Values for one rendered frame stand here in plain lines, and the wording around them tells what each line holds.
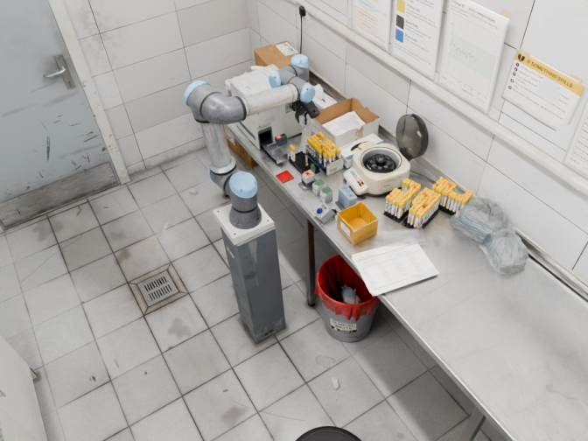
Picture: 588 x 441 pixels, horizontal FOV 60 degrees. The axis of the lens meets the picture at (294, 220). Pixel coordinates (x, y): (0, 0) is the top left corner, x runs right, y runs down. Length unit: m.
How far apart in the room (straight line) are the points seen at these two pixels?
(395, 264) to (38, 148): 2.56
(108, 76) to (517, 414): 3.08
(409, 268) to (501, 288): 0.37
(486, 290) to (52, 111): 2.83
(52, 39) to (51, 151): 0.78
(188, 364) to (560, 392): 1.88
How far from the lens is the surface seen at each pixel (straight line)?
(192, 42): 3.85
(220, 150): 2.17
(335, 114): 2.86
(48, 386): 3.24
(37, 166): 3.90
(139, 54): 3.75
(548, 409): 2.02
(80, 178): 4.02
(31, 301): 3.63
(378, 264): 2.18
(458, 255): 2.30
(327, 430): 2.08
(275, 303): 2.78
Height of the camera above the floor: 2.60
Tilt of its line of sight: 47 degrees down
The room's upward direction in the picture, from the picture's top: 4 degrees counter-clockwise
